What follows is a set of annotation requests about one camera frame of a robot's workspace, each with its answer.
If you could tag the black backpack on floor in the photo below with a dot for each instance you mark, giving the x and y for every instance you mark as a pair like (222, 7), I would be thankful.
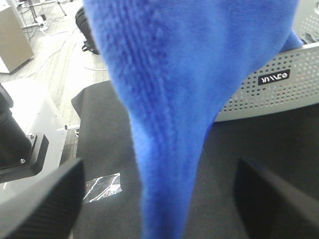
(83, 25)

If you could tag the beige cabinet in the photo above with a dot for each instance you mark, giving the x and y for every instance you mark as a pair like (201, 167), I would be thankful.
(14, 46)

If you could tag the grey folded cloth in basket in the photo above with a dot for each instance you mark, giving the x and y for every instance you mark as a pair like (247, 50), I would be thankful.
(309, 36)

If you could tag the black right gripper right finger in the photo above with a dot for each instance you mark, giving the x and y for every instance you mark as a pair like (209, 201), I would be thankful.
(272, 208)

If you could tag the black table cloth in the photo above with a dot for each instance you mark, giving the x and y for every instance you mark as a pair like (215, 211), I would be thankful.
(287, 143)

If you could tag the blue microfibre towel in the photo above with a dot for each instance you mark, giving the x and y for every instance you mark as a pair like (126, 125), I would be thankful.
(174, 65)

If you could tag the grey perforated laundry basket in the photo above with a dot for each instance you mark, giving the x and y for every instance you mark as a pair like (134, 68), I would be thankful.
(289, 81)

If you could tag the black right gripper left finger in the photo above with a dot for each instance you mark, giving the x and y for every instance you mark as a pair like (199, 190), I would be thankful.
(49, 208)

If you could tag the clear tape strip left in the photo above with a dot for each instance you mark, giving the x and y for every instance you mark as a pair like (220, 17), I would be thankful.
(102, 187)

